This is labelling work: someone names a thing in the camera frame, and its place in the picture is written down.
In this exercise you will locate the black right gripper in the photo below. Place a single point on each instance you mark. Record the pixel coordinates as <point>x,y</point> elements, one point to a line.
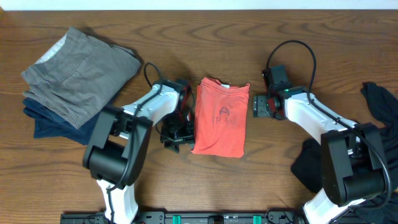
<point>259,106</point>

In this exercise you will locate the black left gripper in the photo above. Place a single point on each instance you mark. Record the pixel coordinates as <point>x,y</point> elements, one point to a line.
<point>173,144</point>

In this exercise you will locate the red printed t-shirt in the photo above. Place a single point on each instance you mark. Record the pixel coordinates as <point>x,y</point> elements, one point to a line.
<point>220,118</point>

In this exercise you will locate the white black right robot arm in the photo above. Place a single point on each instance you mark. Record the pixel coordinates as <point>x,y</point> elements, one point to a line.
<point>354,169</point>

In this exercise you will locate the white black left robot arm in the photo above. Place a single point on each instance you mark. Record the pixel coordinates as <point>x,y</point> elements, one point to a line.
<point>118,145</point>

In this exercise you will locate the grey folded shorts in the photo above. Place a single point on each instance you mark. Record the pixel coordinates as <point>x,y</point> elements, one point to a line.
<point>79,75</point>

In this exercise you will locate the blue folded garment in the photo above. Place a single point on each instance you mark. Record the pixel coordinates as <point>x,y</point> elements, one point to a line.
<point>49,124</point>

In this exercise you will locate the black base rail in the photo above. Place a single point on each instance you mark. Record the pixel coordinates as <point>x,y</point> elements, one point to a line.
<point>269,217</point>

